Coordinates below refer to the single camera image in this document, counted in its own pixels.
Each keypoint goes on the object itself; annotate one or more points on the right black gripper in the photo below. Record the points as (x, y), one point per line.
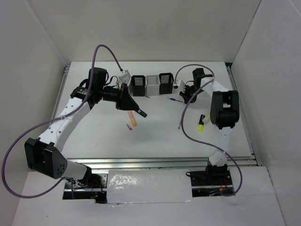
(185, 95)

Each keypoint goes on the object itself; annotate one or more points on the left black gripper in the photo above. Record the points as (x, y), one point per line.
(123, 100)

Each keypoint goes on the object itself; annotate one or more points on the black orange highlighter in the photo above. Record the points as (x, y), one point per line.
(142, 113)

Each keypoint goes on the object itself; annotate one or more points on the blue ballpoint pen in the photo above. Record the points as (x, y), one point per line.
(173, 99)

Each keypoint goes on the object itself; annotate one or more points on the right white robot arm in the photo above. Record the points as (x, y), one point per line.
(223, 114)

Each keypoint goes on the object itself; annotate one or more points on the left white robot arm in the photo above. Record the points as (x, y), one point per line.
(44, 154)

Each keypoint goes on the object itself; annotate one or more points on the orange pastel highlighter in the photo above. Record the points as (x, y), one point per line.
(132, 118)

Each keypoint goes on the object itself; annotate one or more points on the black slotted container left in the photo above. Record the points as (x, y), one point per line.
(138, 84)

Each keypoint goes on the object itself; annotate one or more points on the black slotted container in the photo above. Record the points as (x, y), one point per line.
(166, 83)
(138, 84)

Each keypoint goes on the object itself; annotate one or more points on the black slotted container right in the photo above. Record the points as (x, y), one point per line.
(166, 83)

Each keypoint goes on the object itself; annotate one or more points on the silver slotted container right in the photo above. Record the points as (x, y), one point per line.
(152, 85)

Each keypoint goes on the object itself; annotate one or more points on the black yellow highlighter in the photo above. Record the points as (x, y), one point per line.
(201, 123)

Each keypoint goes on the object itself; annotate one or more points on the silver foil sheet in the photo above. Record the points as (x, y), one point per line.
(148, 186)

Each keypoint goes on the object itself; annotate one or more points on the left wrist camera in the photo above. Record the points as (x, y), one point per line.
(125, 77)

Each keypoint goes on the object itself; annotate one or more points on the aluminium rail frame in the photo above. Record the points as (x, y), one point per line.
(102, 139)

